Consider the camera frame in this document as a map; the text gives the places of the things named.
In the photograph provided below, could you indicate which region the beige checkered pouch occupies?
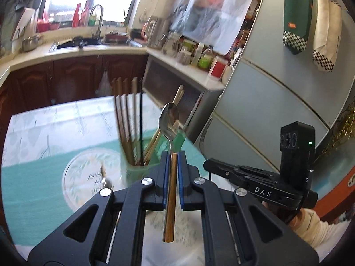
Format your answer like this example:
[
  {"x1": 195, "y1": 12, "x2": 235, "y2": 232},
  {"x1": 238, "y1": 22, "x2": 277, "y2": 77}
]
[{"x1": 312, "y1": 0, "x2": 342, "y2": 73}]

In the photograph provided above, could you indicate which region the red-tipped light chopstick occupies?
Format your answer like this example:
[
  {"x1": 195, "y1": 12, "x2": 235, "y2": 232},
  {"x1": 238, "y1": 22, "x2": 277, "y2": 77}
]
[{"x1": 144, "y1": 85, "x2": 184, "y2": 165}]

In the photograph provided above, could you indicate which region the red label white jar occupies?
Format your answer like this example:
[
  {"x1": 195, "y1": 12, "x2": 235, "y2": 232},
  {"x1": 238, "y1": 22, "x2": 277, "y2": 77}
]
[{"x1": 208, "y1": 57, "x2": 229, "y2": 80}]

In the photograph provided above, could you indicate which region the red spray bottle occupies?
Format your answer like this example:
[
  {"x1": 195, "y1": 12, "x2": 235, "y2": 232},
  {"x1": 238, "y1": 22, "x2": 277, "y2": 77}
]
[{"x1": 72, "y1": 3, "x2": 81, "y2": 28}]

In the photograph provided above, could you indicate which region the steel spoon wooden handle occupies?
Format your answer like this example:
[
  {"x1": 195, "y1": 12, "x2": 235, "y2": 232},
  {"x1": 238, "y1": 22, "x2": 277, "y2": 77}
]
[{"x1": 158, "y1": 102, "x2": 181, "y2": 243}]

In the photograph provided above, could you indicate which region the glass pitcher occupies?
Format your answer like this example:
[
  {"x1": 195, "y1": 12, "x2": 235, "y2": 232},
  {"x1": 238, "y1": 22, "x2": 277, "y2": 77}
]
[{"x1": 162, "y1": 32, "x2": 181, "y2": 58}]

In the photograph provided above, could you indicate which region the floral teal tablecloth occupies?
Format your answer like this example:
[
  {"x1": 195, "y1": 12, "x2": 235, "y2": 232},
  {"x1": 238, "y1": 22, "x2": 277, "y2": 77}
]
[{"x1": 1, "y1": 96, "x2": 205, "y2": 265}]

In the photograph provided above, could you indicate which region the green plastic utensil holder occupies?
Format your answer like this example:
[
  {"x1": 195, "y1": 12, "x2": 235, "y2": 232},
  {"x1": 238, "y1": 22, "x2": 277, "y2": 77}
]
[{"x1": 120, "y1": 130, "x2": 186, "y2": 186}]

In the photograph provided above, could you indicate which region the steel counter cabinet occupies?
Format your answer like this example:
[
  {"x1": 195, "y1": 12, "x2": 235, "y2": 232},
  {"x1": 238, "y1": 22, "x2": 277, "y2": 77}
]
[{"x1": 141, "y1": 47, "x2": 226, "y2": 145}]

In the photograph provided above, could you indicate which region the chrome kitchen faucet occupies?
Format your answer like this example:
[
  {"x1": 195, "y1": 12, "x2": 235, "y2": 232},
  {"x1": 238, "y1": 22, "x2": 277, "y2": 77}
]
[{"x1": 90, "y1": 4, "x2": 105, "y2": 40}]

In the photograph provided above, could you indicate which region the translucent plastic curtain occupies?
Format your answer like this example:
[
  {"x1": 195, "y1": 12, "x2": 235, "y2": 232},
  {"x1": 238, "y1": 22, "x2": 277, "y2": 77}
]
[{"x1": 170, "y1": 0, "x2": 253, "y2": 56}]

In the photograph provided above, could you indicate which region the small steel pot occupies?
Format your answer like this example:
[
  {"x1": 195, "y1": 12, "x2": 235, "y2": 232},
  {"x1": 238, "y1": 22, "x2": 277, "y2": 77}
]
[{"x1": 21, "y1": 34, "x2": 43, "y2": 52}]

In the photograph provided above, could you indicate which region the green label bottle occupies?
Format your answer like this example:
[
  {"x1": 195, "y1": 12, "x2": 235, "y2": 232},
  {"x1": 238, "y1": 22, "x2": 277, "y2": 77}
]
[{"x1": 197, "y1": 47, "x2": 214, "y2": 70}]

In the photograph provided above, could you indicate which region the steel electric kettle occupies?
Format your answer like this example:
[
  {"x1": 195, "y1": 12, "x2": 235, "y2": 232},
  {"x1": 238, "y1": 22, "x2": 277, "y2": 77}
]
[{"x1": 141, "y1": 16, "x2": 170, "y2": 49}]

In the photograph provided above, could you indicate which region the person's right hand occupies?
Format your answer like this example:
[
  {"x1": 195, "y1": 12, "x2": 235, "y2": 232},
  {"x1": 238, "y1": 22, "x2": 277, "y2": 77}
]
[{"x1": 262, "y1": 201, "x2": 314, "y2": 249}]

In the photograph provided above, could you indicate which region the grey refrigerator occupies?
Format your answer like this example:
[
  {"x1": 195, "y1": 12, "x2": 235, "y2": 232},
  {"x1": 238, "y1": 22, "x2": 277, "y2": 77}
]
[{"x1": 196, "y1": 0, "x2": 354, "y2": 171}]

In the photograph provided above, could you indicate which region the green checkered pouch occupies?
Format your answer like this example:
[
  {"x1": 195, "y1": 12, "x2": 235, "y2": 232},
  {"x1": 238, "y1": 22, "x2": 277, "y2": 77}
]
[{"x1": 283, "y1": 0, "x2": 313, "y2": 55}]

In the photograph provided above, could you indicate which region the black chopstick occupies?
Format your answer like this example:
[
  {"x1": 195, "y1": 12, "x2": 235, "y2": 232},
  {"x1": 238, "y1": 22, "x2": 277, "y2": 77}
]
[{"x1": 138, "y1": 85, "x2": 144, "y2": 166}]

